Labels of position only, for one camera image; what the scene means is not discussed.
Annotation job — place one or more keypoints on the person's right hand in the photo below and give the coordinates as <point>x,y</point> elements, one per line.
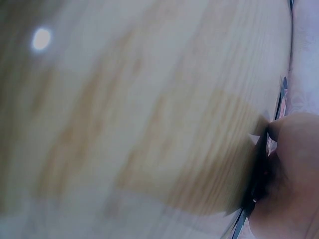
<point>294,179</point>

